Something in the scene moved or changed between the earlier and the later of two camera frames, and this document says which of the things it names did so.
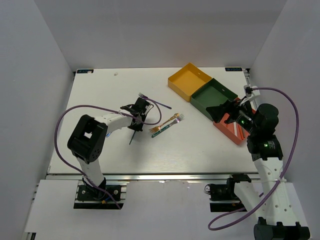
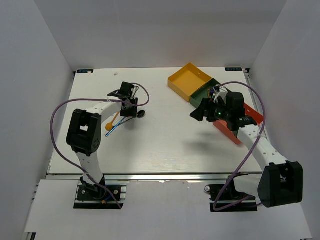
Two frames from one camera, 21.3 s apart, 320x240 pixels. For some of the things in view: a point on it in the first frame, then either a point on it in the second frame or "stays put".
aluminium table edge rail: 77,177 stays put
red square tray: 232,130 stays put
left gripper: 138,128 → 132,113
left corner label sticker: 85,71 stays put
